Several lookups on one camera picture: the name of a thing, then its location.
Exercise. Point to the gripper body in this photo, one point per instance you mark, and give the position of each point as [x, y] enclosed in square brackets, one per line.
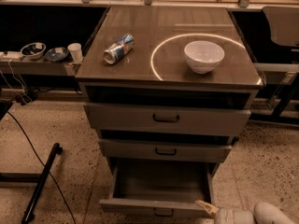
[224, 216]

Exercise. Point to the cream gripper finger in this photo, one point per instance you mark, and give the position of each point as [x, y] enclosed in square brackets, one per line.
[211, 209]

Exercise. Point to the grey drawer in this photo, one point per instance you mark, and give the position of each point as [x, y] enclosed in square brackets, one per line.
[160, 188]
[149, 150]
[166, 119]

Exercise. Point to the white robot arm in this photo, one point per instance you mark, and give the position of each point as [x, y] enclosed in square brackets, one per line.
[263, 213]

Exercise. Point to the grey drawer cabinet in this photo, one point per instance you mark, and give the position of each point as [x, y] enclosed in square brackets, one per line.
[155, 72]

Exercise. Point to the white ceramic bowl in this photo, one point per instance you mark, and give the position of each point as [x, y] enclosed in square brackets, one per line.
[203, 56]

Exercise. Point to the black stand leg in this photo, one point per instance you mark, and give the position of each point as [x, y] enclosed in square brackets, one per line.
[29, 212]

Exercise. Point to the blue silver drink can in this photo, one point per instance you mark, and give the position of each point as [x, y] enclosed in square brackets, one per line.
[119, 49]

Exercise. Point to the dark office chair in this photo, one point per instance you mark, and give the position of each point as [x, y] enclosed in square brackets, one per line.
[284, 31]

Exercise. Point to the white paper cup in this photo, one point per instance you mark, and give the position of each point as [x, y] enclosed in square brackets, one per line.
[76, 52]

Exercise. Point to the dark blue shallow bowl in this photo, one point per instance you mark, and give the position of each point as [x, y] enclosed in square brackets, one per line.
[57, 54]

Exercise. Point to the white bowl with dark inside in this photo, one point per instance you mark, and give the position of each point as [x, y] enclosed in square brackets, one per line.
[33, 51]

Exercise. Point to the white power strip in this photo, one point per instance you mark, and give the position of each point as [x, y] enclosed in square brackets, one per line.
[10, 55]

